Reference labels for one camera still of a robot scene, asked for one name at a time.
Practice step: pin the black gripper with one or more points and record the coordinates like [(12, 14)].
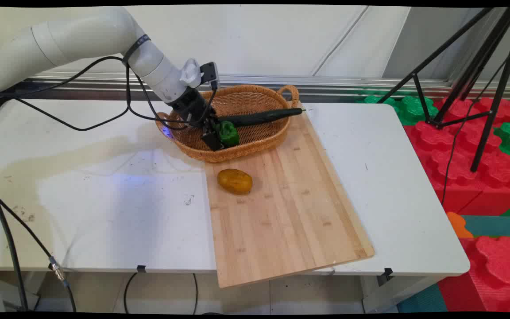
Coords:
[(191, 106)]

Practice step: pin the green bell pepper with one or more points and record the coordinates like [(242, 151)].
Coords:
[(229, 133)]

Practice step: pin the yellow brown potato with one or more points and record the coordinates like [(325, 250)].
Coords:
[(235, 181)]

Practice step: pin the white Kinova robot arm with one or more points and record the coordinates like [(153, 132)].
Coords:
[(82, 35)]

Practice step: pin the woven wicker basket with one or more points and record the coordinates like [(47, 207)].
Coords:
[(255, 141)]

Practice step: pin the dark green cucumber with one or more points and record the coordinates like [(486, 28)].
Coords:
[(264, 117)]

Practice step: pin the bamboo cutting board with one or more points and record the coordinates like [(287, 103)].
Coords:
[(281, 212)]

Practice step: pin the large red foam block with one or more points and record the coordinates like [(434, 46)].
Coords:
[(458, 177)]

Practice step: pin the orange foam block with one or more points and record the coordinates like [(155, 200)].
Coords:
[(457, 225)]

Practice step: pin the black tripod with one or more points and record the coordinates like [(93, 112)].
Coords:
[(500, 88)]

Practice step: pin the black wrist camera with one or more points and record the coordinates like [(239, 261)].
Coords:
[(209, 71)]

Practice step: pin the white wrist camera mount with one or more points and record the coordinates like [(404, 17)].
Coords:
[(191, 73)]

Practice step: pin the metal window rail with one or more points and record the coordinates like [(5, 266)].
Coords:
[(326, 84)]

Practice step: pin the white table leg frame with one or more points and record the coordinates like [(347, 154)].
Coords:
[(392, 294)]

